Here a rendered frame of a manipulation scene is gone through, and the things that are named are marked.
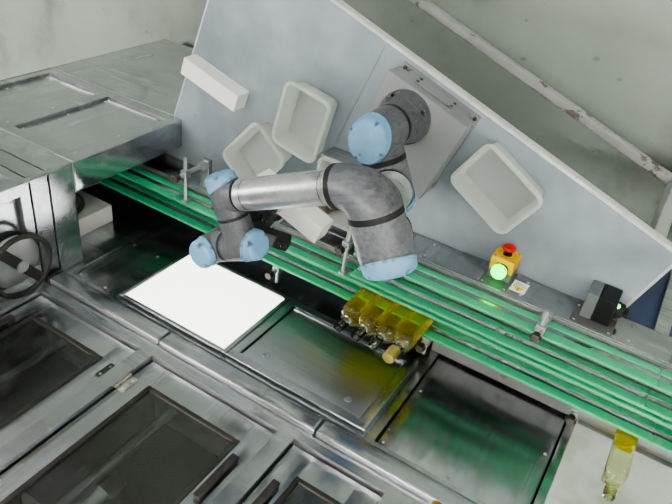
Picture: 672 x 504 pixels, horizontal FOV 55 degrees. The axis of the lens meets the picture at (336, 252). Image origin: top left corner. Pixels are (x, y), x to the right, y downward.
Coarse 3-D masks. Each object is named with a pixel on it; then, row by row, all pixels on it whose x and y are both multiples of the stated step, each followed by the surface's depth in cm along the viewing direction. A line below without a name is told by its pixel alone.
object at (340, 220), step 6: (324, 156) 200; (318, 162) 202; (324, 162) 203; (330, 162) 206; (336, 162) 198; (318, 168) 203; (324, 168) 205; (330, 210) 214; (336, 210) 215; (342, 210) 214; (330, 216) 212; (336, 216) 212; (342, 216) 212; (336, 222) 209; (342, 222) 210; (342, 228) 208
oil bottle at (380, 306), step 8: (376, 304) 193; (384, 304) 193; (392, 304) 194; (368, 312) 189; (376, 312) 190; (384, 312) 190; (360, 320) 187; (368, 320) 186; (376, 320) 187; (368, 328) 186
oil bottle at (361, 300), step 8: (360, 296) 195; (368, 296) 195; (376, 296) 196; (352, 304) 191; (360, 304) 191; (368, 304) 193; (344, 312) 189; (352, 312) 188; (360, 312) 189; (352, 320) 188
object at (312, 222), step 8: (288, 208) 180; (296, 208) 178; (304, 208) 179; (312, 208) 181; (288, 216) 181; (296, 216) 180; (304, 216) 178; (312, 216) 178; (320, 216) 180; (328, 216) 181; (296, 224) 181; (304, 224) 179; (312, 224) 178; (320, 224) 177; (328, 224) 179; (304, 232) 181; (312, 232) 179; (320, 232) 178; (312, 240) 180
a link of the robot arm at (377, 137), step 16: (384, 112) 163; (400, 112) 166; (352, 128) 162; (368, 128) 159; (384, 128) 158; (400, 128) 164; (352, 144) 163; (368, 144) 161; (384, 144) 158; (400, 144) 164; (368, 160) 162; (384, 160) 162; (400, 160) 164
